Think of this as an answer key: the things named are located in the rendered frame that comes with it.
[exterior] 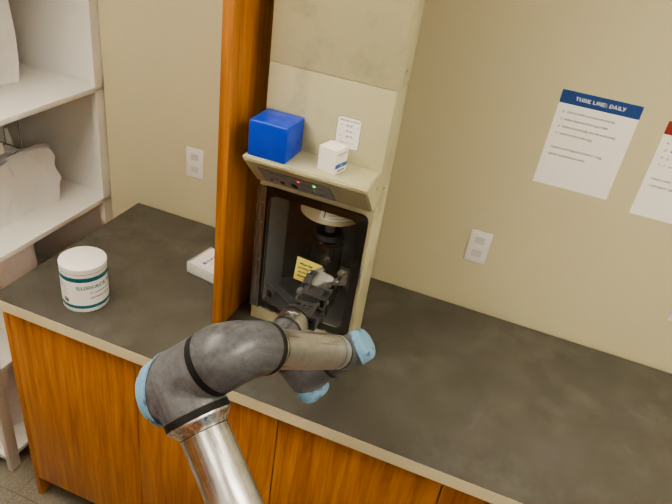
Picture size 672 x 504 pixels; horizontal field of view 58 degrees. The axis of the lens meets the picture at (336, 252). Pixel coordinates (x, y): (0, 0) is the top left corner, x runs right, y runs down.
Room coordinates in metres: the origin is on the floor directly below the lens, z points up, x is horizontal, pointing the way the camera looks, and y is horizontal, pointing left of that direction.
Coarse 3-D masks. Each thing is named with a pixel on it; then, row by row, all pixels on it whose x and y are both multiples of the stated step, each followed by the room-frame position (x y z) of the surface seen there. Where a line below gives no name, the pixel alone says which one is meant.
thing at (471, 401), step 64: (128, 256) 1.66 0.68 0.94; (192, 256) 1.72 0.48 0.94; (64, 320) 1.30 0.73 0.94; (128, 320) 1.34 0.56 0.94; (192, 320) 1.39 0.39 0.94; (384, 320) 1.53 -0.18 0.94; (448, 320) 1.59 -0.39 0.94; (256, 384) 1.17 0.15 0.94; (384, 384) 1.25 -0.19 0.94; (448, 384) 1.29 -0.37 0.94; (512, 384) 1.33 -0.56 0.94; (576, 384) 1.37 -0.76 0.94; (640, 384) 1.42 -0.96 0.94; (384, 448) 1.02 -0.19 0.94; (448, 448) 1.06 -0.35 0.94; (512, 448) 1.09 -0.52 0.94; (576, 448) 1.12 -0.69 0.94; (640, 448) 1.16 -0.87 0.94
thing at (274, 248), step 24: (288, 192) 1.42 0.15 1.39; (288, 216) 1.41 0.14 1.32; (312, 216) 1.39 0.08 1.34; (336, 216) 1.38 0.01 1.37; (360, 216) 1.36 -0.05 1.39; (264, 240) 1.43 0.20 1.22; (288, 240) 1.41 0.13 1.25; (312, 240) 1.39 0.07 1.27; (336, 240) 1.37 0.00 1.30; (360, 240) 1.35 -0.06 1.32; (264, 264) 1.43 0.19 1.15; (288, 264) 1.41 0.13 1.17; (336, 264) 1.37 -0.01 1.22; (360, 264) 1.35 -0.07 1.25; (264, 288) 1.43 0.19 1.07; (288, 288) 1.41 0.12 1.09; (336, 288) 1.37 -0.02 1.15; (336, 312) 1.36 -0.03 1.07
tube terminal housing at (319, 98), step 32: (288, 96) 1.44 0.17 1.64; (320, 96) 1.41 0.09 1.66; (352, 96) 1.39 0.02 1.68; (384, 96) 1.37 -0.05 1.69; (320, 128) 1.41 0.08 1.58; (384, 128) 1.37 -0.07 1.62; (352, 160) 1.39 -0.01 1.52; (384, 160) 1.37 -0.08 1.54; (384, 192) 1.44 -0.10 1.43; (352, 320) 1.37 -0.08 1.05
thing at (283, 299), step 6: (270, 282) 1.25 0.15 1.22; (276, 282) 1.26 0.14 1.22; (270, 288) 1.24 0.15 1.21; (276, 288) 1.23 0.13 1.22; (282, 288) 1.23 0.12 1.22; (270, 294) 1.23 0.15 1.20; (276, 294) 1.22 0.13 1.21; (282, 294) 1.21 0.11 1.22; (288, 294) 1.21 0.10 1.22; (270, 300) 1.23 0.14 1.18; (276, 300) 1.21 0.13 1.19; (282, 300) 1.19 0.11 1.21; (288, 300) 1.19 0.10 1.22; (294, 300) 1.19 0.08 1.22; (276, 306) 1.21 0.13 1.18; (282, 306) 1.19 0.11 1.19
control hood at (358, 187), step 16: (256, 160) 1.33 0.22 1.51; (304, 160) 1.36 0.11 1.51; (256, 176) 1.41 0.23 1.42; (304, 176) 1.30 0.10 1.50; (320, 176) 1.29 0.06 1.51; (336, 176) 1.30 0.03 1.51; (352, 176) 1.32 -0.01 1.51; (368, 176) 1.33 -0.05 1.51; (304, 192) 1.39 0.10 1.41; (336, 192) 1.31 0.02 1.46; (352, 192) 1.28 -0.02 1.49; (368, 192) 1.27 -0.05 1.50; (368, 208) 1.33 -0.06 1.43
